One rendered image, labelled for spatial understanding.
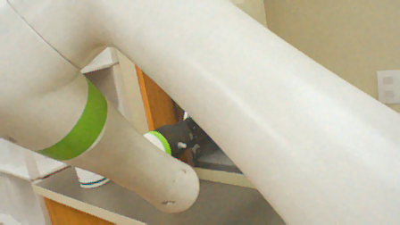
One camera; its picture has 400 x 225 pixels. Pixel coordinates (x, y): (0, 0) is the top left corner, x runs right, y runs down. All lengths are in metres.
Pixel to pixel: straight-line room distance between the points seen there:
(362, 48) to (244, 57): 1.10
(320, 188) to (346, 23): 1.15
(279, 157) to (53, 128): 0.27
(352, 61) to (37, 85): 1.14
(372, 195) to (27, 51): 0.31
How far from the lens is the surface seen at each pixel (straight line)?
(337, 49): 1.36
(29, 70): 0.38
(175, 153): 0.85
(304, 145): 0.22
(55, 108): 0.41
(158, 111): 1.22
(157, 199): 0.67
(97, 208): 1.28
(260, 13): 1.06
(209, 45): 0.26
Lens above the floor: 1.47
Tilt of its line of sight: 13 degrees down
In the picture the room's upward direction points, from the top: 11 degrees counter-clockwise
